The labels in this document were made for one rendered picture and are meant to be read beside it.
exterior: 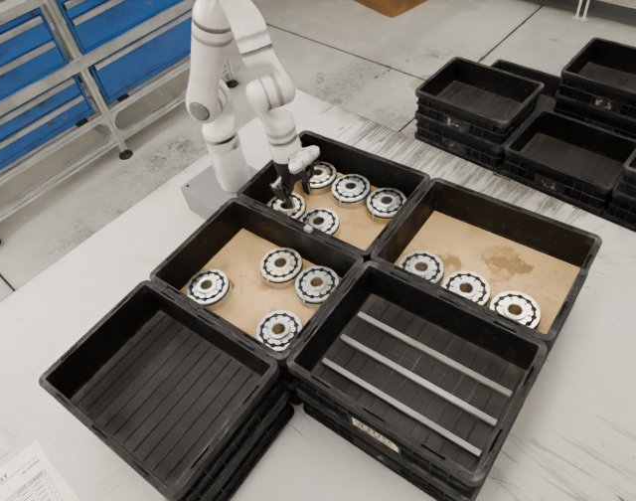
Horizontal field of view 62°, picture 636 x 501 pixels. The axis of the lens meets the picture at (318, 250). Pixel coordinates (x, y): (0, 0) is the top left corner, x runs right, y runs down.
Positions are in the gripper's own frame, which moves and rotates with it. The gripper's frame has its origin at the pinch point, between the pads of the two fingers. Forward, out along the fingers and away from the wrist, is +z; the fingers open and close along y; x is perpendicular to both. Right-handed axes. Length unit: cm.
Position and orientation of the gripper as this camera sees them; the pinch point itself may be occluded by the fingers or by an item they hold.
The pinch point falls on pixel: (298, 196)
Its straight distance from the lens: 137.8
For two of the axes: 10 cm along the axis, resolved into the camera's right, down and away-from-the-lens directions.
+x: 7.2, 4.4, -5.3
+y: -6.7, 6.3, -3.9
